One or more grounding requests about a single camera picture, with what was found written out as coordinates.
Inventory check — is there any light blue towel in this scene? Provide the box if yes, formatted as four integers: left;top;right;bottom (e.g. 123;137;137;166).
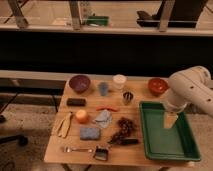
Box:
93;110;112;128

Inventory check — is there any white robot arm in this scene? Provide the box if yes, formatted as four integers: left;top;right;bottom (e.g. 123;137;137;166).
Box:
162;66;213;129

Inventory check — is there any white cup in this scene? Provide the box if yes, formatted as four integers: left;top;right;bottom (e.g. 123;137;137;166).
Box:
113;74;127;90

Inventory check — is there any blue plastic cup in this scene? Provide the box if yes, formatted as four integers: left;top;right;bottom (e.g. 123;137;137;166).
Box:
98;82;109;96

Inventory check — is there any green plastic tray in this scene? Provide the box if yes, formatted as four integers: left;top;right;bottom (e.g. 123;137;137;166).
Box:
139;101;201;162

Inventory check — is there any red bowl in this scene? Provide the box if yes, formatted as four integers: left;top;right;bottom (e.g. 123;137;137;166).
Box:
148;78;169;96

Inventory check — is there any bunch of dark grapes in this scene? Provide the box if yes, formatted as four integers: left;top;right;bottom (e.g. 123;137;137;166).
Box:
109;117;136;144

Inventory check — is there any red chili pepper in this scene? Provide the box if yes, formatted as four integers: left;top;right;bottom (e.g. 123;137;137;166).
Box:
96;106;119;112

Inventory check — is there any wooden table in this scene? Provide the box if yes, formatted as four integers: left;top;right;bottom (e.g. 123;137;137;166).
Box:
44;79;194;167

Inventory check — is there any blue sponge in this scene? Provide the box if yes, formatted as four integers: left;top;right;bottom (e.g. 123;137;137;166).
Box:
80;127;101;140

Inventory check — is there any orange apple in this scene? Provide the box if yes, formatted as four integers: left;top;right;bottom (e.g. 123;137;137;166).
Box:
75;110;89;124

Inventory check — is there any purple bowl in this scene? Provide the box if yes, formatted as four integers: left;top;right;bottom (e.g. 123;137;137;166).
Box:
69;75;91;93

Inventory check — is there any yellow banana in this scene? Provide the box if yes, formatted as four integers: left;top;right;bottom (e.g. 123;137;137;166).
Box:
55;113;73;138

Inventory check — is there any silver fork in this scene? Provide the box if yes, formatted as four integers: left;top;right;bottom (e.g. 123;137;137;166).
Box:
61;146;93;153

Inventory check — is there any green box on shelf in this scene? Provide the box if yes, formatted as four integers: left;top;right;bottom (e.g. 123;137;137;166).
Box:
85;15;109;26

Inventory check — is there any black handled tool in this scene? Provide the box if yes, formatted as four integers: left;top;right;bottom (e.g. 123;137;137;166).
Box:
117;139;139;146

